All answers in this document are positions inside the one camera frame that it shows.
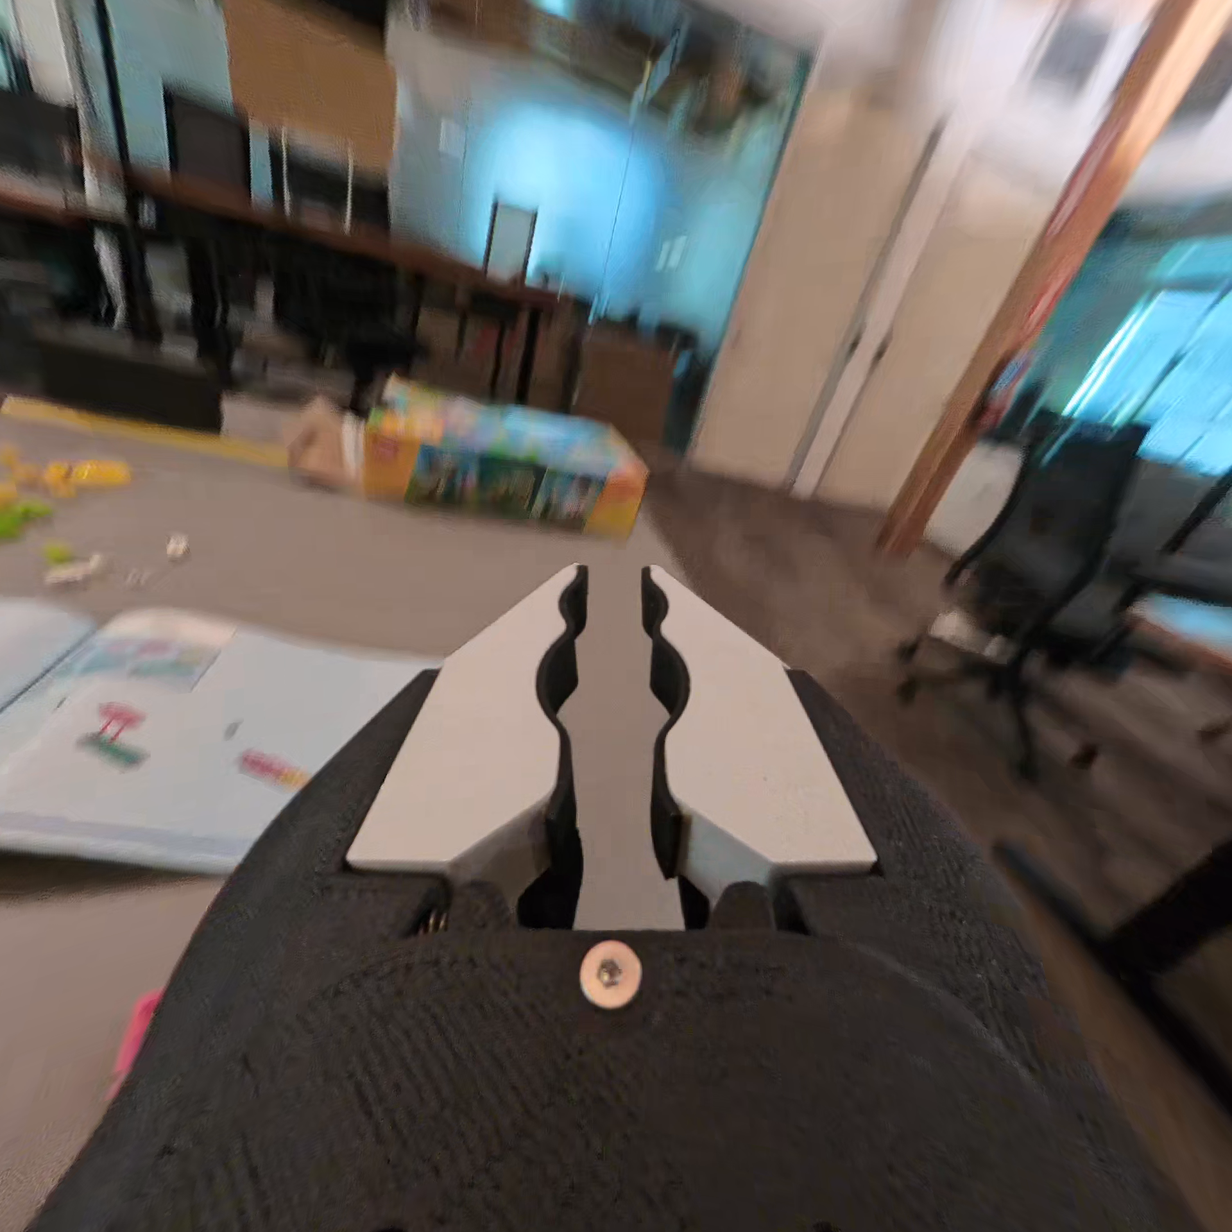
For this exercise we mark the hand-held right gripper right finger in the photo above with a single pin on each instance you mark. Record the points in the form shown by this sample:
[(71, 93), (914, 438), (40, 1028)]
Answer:
[(769, 770)]

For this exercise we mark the large lime green lego piece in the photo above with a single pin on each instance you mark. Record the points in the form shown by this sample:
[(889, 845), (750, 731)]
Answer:
[(23, 519)]

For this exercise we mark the white double door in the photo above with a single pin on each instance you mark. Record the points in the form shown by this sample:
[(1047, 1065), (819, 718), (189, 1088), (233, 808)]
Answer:
[(866, 307)]

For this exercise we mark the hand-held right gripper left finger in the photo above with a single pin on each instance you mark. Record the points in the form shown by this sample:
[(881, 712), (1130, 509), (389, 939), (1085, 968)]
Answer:
[(470, 760)]

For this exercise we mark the long wooden desk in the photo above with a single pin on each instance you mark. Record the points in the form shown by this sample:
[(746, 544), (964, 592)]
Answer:
[(316, 241)]

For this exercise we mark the pink lego piece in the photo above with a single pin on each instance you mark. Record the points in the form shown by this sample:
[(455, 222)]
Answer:
[(135, 1040)]

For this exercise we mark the yellow lego pieces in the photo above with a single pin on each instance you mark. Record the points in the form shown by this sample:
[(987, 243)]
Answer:
[(91, 473)]

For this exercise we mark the black office chair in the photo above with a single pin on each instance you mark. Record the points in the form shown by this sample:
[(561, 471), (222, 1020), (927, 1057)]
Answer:
[(1039, 558)]

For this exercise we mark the colourful lego box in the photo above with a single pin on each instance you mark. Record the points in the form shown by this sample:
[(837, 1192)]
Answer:
[(499, 461)]

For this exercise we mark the small white lego pieces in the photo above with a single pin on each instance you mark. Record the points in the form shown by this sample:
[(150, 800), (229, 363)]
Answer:
[(77, 569)]

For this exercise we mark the lego instruction booklet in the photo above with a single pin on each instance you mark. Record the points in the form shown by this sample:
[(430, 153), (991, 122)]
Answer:
[(193, 770)]

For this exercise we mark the brown paper bag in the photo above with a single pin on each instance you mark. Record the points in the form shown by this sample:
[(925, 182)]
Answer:
[(326, 448)]

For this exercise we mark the wooden post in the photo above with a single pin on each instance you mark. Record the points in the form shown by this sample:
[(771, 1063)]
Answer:
[(1039, 288)]

